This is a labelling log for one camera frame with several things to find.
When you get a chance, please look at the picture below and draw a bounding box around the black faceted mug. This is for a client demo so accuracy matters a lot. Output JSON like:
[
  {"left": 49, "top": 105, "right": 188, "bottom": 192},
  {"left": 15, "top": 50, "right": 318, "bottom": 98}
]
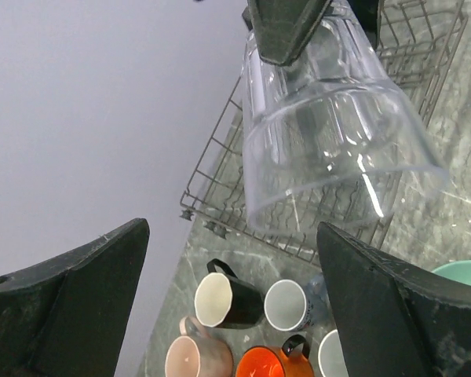
[{"left": 194, "top": 258, "right": 265, "bottom": 329}]

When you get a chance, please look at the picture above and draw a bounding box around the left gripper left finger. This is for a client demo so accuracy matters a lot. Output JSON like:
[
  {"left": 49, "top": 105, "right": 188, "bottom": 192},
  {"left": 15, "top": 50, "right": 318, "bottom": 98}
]
[{"left": 0, "top": 218, "right": 150, "bottom": 376}]

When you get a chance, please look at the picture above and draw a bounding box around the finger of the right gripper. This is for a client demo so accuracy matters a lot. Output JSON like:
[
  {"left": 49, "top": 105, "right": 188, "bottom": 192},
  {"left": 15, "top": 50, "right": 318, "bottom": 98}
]
[
  {"left": 242, "top": 0, "right": 331, "bottom": 66},
  {"left": 349, "top": 0, "right": 383, "bottom": 49}
]

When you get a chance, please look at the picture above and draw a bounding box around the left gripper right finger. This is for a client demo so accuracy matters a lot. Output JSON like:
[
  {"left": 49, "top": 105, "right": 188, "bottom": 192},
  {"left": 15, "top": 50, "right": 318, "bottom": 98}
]
[{"left": 316, "top": 222, "right": 471, "bottom": 376}]

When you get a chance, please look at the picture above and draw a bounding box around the mint green mug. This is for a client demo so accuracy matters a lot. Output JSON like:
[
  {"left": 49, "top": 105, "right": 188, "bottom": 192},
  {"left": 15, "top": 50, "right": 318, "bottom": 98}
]
[{"left": 433, "top": 260, "right": 471, "bottom": 286}]

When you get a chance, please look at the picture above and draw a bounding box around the salmon printed mug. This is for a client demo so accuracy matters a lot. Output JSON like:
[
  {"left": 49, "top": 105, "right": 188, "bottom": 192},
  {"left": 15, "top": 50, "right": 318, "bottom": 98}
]
[{"left": 318, "top": 329, "right": 349, "bottom": 377}]

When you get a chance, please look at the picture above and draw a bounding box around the orange enamel mug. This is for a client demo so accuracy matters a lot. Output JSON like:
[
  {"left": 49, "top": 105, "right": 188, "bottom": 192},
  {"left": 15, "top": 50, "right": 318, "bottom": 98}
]
[{"left": 235, "top": 335, "right": 315, "bottom": 377}]

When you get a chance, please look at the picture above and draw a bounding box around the light pink mug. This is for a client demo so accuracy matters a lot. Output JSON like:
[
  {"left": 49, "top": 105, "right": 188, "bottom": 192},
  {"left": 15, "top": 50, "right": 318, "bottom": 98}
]
[{"left": 164, "top": 316, "right": 234, "bottom": 377}]

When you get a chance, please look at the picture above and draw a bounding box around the clear glass cup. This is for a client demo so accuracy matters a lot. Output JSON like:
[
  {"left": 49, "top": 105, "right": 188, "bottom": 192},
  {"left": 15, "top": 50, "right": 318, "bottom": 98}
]
[{"left": 243, "top": 1, "right": 449, "bottom": 235}]

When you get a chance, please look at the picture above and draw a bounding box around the blue printed mug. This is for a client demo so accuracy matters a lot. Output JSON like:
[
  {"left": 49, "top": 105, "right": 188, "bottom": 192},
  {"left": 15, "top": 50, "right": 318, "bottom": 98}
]
[{"left": 264, "top": 274, "right": 330, "bottom": 332}]

